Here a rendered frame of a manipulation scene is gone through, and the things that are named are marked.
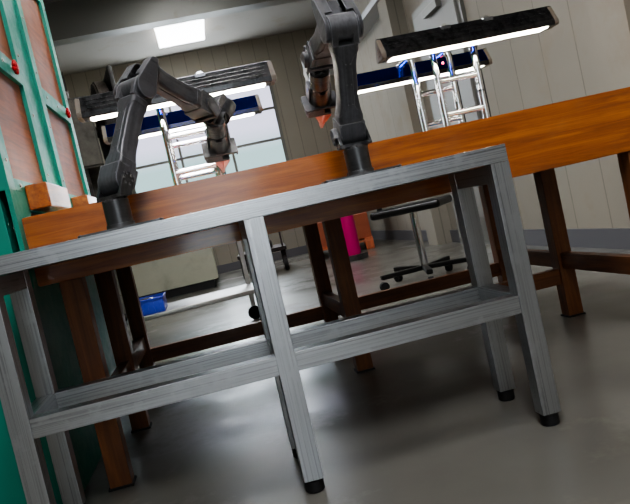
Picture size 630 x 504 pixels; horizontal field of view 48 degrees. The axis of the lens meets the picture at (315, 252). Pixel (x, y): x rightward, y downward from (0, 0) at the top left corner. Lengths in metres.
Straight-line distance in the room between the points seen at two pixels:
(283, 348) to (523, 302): 0.57
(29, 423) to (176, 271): 6.57
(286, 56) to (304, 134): 1.16
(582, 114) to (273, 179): 0.93
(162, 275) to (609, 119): 6.46
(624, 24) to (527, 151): 1.76
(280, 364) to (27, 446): 0.56
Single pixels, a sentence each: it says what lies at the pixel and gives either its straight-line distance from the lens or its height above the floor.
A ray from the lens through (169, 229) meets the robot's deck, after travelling 1.56.
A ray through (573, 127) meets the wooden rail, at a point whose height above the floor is 0.68.
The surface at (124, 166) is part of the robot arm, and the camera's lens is 1.77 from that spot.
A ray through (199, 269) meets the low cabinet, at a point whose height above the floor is 0.24.
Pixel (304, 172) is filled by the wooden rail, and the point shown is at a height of 0.72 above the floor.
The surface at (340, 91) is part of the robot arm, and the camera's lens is 1.76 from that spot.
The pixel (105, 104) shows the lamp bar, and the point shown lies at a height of 1.07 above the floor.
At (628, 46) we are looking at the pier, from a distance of 3.82.
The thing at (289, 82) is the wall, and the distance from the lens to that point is 10.73.
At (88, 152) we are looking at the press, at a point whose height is 1.58.
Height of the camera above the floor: 0.62
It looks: 3 degrees down
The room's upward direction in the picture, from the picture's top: 13 degrees counter-clockwise
